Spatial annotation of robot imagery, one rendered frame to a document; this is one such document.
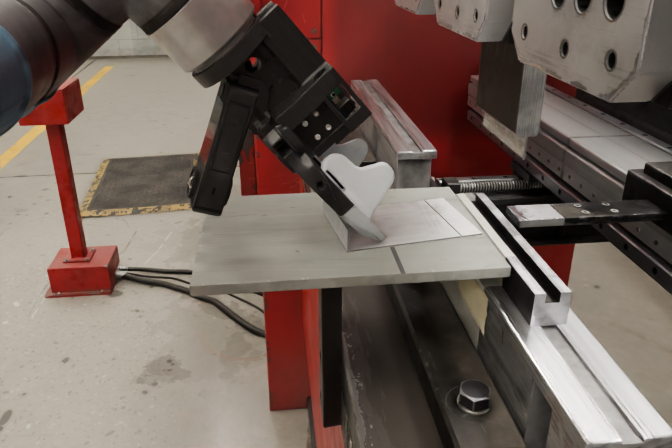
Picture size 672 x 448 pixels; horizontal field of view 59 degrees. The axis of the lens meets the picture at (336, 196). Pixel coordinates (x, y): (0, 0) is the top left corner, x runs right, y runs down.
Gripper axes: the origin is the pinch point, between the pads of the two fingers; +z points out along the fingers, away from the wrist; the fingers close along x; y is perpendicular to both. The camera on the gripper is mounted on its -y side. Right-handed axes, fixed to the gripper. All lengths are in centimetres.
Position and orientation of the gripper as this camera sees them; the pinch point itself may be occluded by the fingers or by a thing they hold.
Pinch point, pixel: (358, 220)
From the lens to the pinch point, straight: 55.8
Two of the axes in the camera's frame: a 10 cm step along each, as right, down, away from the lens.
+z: 6.2, 6.4, 4.5
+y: 7.4, -6.7, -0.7
